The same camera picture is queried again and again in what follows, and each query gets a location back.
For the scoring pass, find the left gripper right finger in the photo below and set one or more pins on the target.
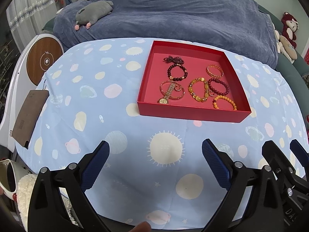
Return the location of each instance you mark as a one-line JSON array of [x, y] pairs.
[[219, 162]]

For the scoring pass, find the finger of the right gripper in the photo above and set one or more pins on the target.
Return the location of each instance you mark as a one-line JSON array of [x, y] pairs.
[[300, 153], [276, 159]]

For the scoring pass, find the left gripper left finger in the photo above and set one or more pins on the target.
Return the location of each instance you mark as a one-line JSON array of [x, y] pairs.
[[92, 164]]

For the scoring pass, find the purple garnet bead strand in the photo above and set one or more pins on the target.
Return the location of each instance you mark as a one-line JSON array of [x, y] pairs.
[[174, 60]]

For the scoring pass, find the gold metal wristwatch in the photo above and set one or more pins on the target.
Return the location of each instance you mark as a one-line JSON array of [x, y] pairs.
[[166, 94]]

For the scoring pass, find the person's left hand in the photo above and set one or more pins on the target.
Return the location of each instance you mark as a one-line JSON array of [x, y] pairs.
[[142, 227]]

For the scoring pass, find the light blue planet bedsheet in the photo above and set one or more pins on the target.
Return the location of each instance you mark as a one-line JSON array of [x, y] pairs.
[[156, 171]]

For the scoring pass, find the cream fluffy rug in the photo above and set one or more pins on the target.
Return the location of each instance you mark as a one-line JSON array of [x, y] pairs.
[[42, 205]]

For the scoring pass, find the white mug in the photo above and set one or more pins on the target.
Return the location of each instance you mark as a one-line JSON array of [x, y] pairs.
[[11, 173]]

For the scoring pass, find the brown leather pouch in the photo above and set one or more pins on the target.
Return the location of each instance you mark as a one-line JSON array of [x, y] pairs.
[[28, 116]]

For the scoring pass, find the red shallow cardboard box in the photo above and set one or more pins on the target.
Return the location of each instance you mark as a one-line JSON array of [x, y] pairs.
[[204, 70]]

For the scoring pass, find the beige cookie plush pillow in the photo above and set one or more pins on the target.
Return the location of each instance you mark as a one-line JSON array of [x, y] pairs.
[[285, 47]]

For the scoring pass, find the white round wooden device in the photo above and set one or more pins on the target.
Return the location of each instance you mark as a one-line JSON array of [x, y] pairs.
[[39, 55]]

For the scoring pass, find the red monkey plush toy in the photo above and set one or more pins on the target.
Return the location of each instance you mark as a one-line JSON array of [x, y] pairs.
[[290, 26]]

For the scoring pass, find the grey mole plush toy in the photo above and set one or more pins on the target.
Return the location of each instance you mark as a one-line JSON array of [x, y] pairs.
[[91, 13]]

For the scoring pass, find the dark blue plush blanket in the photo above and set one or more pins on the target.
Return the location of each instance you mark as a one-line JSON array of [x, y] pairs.
[[234, 25]]

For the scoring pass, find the white sheer curtain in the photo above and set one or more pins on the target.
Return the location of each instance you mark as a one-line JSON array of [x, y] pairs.
[[26, 18]]

